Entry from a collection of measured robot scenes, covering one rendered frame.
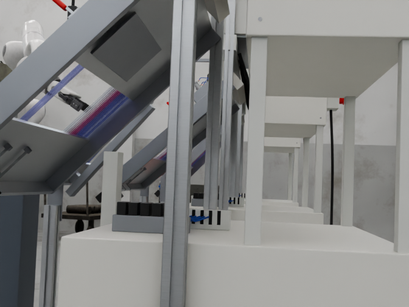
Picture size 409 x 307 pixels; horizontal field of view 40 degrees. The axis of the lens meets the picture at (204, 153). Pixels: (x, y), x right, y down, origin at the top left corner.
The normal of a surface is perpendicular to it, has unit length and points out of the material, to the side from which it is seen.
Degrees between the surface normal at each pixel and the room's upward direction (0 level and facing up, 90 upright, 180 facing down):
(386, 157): 90
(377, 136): 90
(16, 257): 90
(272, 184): 90
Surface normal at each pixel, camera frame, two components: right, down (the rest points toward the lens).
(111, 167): -0.22, -0.06
